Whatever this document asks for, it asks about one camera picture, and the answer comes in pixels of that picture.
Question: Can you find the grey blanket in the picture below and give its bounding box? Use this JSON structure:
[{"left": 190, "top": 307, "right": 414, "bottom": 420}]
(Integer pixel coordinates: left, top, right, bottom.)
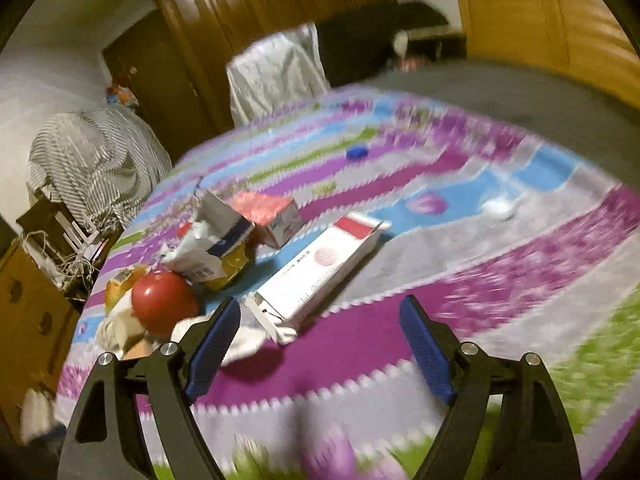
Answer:
[{"left": 330, "top": 59, "right": 640, "bottom": 188}]

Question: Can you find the long white and red box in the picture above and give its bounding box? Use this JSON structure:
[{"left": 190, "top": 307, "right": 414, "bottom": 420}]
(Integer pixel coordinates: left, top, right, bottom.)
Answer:
[{"left": 245, "top": 211, "right": 392, "bottom": 345}]

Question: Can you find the beige rolled sock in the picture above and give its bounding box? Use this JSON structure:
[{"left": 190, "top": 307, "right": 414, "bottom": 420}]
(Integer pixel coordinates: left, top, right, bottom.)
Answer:
[{"left": 97, "top": 304, "right": 150, "bottom": 356}]

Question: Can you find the pink carton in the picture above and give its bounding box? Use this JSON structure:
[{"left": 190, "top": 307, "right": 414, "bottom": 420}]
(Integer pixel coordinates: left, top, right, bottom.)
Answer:
[{"left": 229, "top": 191, "right": 304, "bottom": 249}]

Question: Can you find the striped floral bedsheet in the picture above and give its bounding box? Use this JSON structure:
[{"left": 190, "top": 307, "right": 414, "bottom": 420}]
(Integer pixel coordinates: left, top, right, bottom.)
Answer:
[{"left": 52, "top": 85, "right": 640, "bottom": 480}]

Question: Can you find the light wooden headboard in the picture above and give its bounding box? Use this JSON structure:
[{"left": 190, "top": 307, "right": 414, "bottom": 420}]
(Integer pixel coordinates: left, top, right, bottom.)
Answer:
[{"left": 457, "top": 0, "right": 640, "bottom": 116}]

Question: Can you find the orange yellow snack packet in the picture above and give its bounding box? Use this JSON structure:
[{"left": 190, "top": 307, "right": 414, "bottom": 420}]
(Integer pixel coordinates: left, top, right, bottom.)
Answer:
[{"left": 105, "top": 265, "right": 151, "bottom": 311}]

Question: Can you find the grey striped cloth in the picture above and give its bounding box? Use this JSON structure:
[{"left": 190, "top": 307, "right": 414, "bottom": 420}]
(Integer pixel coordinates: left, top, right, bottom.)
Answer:
[{"left": 27, "top": 107, "right": 173, "bottom": 231}]

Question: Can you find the small white cap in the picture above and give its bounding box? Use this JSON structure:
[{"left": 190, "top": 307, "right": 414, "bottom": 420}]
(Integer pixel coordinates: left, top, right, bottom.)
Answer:
[{"left": 481, "top": 197, "right": 515, "bottom": 221}]

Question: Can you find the orange bag on door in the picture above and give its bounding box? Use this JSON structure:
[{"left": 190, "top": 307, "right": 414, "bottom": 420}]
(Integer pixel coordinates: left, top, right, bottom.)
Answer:
[{"left": 105, "top": 77, "right": 139, "bottom": 109}]

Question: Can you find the wooden dresser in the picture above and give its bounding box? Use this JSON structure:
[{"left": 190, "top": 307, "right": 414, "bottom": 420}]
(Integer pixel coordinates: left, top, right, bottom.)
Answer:
[{"left": 0, "top": 240, "right": 81, "bottom": 441}]

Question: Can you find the red apple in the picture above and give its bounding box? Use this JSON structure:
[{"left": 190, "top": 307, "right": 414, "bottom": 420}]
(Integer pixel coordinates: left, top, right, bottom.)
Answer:
[{"left": 131, "top": 270, "right": 200, "bottom": 340}]

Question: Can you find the dark wooden door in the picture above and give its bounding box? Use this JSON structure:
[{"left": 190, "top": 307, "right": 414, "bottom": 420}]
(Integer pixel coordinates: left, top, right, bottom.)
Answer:
[{"left": 102, "top": 10, "right": 221, "bottom": 161}]

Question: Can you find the tangle of white cables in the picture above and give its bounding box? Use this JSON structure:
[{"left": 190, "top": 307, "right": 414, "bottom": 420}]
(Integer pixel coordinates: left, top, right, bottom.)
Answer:
[{"left": 25, "top": 230, "right": 103, "bottom": 288}]

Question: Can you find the white cloth on chair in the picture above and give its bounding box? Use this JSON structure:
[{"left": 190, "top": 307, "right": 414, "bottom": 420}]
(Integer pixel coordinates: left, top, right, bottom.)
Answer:
[{"left": 226, "top": 22, "right": 331, "bottom": 126}]

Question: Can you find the black cloth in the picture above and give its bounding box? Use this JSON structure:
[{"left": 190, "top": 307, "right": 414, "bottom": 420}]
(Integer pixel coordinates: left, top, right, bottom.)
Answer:
[{"left": 317, "top": 0, "right": 451, "bottom": 88}]

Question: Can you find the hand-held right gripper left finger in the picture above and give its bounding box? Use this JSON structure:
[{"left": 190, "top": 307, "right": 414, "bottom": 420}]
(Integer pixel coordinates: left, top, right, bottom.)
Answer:
[{"left": 57, "top": 296, "right": 242, "bottom": 480}]

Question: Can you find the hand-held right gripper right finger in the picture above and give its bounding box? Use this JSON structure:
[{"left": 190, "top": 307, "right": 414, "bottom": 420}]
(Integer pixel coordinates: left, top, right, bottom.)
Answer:
[{"left": 398, "top": 294, "right": 583, "bottom": 480}]

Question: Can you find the torn white and yellow carton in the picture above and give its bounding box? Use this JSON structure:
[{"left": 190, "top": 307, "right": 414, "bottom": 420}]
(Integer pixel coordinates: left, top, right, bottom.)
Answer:
[{"left": 160, "top": 189, "right": 257, "bottom": 292}]

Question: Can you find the white plastic bin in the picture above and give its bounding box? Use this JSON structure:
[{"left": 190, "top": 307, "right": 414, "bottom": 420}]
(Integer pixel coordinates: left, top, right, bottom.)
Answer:
[{"left": 22, "top": 386, "right": 56, "bottom": 443}]

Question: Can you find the brown wooden wardrobe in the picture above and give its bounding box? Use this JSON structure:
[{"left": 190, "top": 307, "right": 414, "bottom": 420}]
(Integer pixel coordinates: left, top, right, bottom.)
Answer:
[{"left": 147, "top": 0, "right": 396, "bottom": 126}]

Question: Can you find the white sock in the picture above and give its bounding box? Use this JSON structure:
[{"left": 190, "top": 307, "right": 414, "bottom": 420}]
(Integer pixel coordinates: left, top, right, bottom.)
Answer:
[{"left": 172, "top": 314, "right": 268, "bottom": 367}]

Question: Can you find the wooden chair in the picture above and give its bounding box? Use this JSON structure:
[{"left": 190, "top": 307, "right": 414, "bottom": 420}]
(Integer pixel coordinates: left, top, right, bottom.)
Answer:
[{"left": 15, "top": 199, "right": 126, "bottom": 292}]

